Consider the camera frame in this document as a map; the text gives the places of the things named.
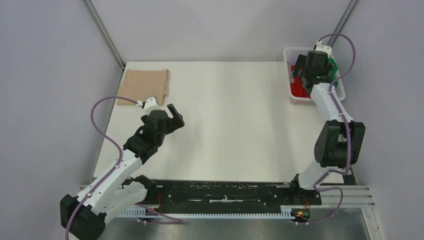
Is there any folded beige t shirt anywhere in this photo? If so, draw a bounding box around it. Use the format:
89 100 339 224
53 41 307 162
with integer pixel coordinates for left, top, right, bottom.
117 69 171 106

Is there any white plastic laundry basket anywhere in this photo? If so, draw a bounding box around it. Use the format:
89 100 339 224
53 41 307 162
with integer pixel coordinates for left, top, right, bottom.
282 46 346 106

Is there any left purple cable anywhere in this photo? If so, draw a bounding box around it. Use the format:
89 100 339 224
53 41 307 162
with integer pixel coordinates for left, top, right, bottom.
64 96 184 240

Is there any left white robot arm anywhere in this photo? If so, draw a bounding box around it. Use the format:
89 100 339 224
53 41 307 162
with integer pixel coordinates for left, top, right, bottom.
60 103 185 240

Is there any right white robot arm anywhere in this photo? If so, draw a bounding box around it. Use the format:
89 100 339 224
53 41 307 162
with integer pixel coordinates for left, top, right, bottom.
288 50 366 204

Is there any red t shirt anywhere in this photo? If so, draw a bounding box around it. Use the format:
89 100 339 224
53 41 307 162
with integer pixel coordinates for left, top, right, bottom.
290 75 310 99

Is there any aluminium corner post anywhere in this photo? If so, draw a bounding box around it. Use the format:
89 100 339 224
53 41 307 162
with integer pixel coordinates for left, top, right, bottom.
82 0 126 71
327 0 360 47

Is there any white slotted cable duct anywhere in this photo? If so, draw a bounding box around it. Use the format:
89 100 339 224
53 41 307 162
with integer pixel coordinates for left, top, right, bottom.
117 206 295 220

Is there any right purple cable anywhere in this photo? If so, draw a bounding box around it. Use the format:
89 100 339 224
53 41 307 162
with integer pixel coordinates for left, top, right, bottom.
294 33 357 226

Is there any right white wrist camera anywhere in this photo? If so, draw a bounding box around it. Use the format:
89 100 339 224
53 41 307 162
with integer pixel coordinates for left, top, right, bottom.
313 40 333 57

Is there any left aluminium corner post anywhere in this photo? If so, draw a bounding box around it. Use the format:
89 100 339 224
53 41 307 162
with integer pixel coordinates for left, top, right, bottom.
82 0 126 71

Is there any right aluminium corner post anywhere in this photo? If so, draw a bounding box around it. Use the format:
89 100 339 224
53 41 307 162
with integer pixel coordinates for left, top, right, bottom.
327 0 360 47

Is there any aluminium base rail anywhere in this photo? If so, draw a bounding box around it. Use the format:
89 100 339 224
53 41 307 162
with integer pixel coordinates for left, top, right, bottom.
79 184 376 209

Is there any green t shirt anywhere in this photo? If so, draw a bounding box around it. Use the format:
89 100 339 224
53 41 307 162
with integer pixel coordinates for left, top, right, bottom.
328 57 339 81

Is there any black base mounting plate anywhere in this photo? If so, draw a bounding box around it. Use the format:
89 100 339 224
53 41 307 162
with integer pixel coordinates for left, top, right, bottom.
140 179 322 214

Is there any purple cable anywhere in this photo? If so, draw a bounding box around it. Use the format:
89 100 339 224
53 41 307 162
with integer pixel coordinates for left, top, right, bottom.
294 33 357 226
64 96 184 240

